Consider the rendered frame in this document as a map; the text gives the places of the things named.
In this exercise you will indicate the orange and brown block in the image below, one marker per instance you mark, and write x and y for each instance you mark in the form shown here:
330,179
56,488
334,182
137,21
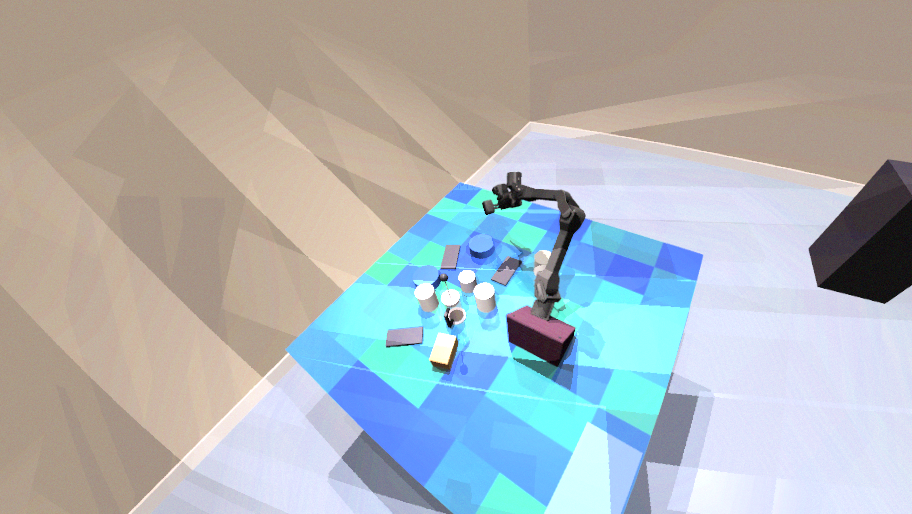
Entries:
444,349

